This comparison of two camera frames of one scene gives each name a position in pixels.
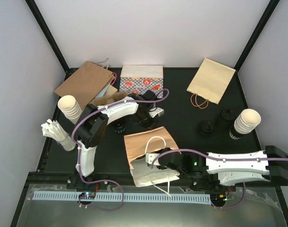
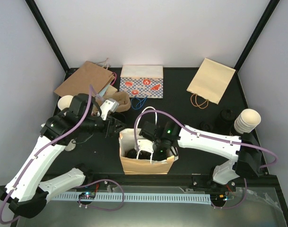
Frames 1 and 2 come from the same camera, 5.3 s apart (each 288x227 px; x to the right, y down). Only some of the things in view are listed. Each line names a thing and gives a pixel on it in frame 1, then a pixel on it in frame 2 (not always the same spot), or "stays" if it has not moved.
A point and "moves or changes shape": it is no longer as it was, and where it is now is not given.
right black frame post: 235,84 stays
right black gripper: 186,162 → 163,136
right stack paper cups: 247,121 stays
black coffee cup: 141,157 → 131,153
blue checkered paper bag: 139,79 stays
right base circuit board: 219,197 stays
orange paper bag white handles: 143,148 moves or changes shape
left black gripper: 149,125 → 109,130
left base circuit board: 87,195 stays
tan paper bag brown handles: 209,83 stays
